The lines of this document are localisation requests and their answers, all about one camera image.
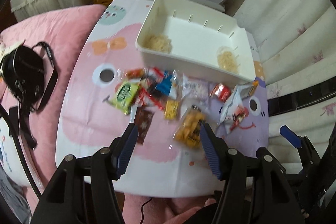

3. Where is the black shoulder bag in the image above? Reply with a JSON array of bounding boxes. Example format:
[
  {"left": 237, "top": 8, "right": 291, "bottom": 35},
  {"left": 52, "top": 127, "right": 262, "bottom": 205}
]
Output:
[{"left": 1, "top": 42, "right": 59, "bottom": 149}]

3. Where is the black cookie packet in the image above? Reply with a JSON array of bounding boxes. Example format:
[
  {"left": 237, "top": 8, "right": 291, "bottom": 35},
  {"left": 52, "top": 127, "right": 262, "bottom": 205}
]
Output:
[{"left": 146, "top": 78, "right": 169, "bottom": 98}]

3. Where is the brown star wrapper snack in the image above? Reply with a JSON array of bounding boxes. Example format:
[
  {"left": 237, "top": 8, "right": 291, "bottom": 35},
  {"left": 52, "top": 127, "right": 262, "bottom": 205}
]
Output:
[{"left": 134, "top": 107, "right": 154, "bottom": 144}]

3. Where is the orange grey oats bar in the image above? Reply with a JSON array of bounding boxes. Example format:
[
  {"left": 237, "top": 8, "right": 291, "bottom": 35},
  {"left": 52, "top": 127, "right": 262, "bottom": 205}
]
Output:
[{"left": 238, "top": 80, "right": 259, "bottom": 99}]

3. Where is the orange fried snack bag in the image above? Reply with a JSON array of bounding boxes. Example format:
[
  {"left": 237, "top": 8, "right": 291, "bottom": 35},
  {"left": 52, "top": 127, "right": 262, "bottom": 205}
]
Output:
[{"left": 174, "top": 105, "right": 206, "bottom": 148}]

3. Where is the orange twist snack packet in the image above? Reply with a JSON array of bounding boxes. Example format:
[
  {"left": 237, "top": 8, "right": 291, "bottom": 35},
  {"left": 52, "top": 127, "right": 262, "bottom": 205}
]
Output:
[{"left": 124, "top": 68, "right": 145, "bottom": 79}]

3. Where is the cartoon printed tablecloth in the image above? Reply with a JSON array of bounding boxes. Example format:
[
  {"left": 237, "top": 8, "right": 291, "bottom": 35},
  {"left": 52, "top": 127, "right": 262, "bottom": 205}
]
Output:
[{"left": 56, "top": 0, "right": 269, "bottom": 198}]

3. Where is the green snack packet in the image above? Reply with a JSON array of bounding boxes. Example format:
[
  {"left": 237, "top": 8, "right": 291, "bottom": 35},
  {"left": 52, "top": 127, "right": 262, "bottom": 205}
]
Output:
[{"left": 106, "top": 81, "right": 139, "bottom": 115}]

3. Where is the red white cookies packet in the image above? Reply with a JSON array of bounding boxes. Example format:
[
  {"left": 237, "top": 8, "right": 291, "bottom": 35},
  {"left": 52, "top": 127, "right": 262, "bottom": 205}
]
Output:
[{"left": 135, "top": 88, "right": 165, "bottom": 110}]

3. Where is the pale puffed snack bag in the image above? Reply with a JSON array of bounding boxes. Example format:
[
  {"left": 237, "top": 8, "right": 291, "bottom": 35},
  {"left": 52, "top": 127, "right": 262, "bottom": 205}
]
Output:
[{"left": 143, "top": 34, "right": 173, "bottom": 53}]

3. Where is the white plastic storage bin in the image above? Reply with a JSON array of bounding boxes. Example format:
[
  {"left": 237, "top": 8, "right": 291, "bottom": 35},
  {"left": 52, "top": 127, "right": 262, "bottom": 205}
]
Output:
[{"left": 135, "top": 0, "right": 256, "bottom": 86}]

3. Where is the yellow small snack packet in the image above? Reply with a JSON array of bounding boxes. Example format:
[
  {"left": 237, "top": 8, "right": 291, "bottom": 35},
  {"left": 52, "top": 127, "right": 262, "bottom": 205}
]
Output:
[{"left": 164, "top": 99, "right": 179, "bottom": 120}]

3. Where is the small red snack packet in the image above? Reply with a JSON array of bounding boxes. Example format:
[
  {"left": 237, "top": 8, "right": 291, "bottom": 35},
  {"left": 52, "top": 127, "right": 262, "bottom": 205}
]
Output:
[{"left": 210, "top": 83, "right": 231, "bottom": 102}]

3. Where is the pink bed quilt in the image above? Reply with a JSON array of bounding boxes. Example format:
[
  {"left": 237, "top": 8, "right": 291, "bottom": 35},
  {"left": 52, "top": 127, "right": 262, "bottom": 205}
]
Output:
[{"left": 1, "top": 5, "right": 105, "bottom": 190}]

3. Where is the white purple bread packet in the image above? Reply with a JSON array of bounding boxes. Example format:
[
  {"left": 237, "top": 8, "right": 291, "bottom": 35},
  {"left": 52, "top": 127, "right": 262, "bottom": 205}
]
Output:
[{"left": 181, "top": 74, "right": 210, "bottom": 103}]

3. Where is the large white red snack bag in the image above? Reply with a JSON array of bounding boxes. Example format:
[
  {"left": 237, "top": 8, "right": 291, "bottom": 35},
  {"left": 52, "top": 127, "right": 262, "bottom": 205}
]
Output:
[{"left": 218, "top": 85, "right": 246, "bottom": 134}]

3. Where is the blue snack packet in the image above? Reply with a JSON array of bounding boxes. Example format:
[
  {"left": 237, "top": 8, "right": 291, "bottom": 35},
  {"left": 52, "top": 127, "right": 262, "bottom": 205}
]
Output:
[{"left": 155, "top": 71, "right": 178, "bottom": 100}]

